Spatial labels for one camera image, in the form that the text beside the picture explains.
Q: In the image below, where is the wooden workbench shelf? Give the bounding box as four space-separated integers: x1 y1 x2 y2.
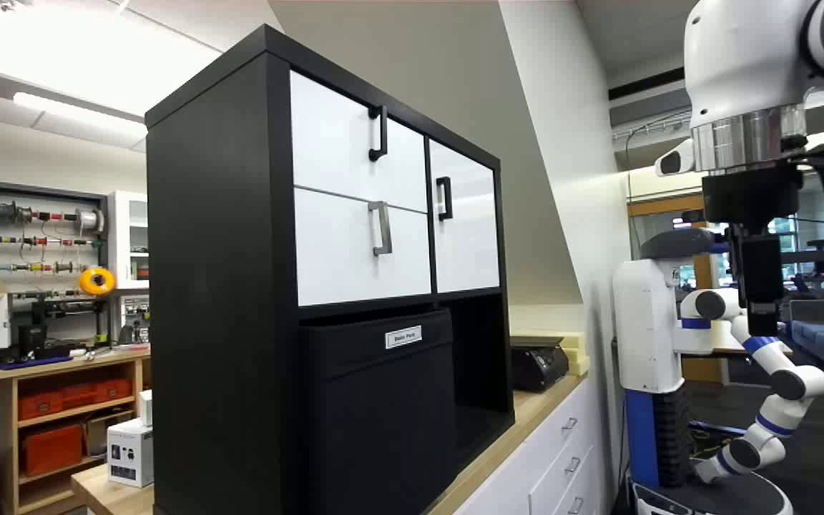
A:
0 352 148 515

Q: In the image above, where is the white lower drawer front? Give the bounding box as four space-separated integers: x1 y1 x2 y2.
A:
296 189 433 307

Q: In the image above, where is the white drawer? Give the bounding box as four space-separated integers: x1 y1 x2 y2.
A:
290 72 427 212
296 189 433 307

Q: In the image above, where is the white and blue mobile robot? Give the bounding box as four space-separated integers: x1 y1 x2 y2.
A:
612 226 824 515

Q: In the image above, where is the yellow tape roll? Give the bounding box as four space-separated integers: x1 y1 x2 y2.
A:
77 265 117 297

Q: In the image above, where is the white cabinet door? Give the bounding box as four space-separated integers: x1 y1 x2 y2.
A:
430 141 502 292

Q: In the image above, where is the white counter drawer unit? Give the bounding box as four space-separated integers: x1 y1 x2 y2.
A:
452 381 603 515

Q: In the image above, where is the black device on counter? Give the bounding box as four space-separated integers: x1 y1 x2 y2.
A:
510 334 570 391

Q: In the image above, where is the black cabinet frame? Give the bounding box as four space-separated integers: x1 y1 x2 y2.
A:
146 26 516 515

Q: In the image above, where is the orange storage bin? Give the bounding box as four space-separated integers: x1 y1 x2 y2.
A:
24 422 87 475

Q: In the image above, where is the black fabric storage box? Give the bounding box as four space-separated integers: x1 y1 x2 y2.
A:
300 308 457 515

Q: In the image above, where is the white power supply box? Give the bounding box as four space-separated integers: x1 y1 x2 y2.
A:
106 418 156 485

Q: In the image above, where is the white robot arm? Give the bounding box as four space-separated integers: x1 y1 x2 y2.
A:
685 0 824 334

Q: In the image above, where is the tool wall rack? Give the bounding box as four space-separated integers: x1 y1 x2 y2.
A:
0 184 108 355

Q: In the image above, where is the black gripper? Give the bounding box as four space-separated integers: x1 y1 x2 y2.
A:
703 165 802 334

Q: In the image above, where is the white upper drawer front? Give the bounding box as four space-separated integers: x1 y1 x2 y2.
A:
290 72 427 212

